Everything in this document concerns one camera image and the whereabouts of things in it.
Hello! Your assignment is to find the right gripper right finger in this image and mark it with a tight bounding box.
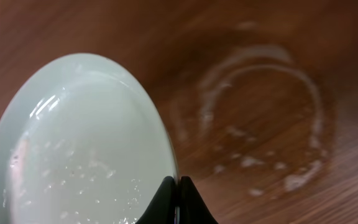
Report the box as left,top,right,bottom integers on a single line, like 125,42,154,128
179,176,218,224

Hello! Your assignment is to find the light blue plate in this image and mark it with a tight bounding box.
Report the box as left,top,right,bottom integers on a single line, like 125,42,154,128
0,54,177,223

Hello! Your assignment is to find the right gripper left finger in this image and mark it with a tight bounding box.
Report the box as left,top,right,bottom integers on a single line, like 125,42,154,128
136,176,177,224

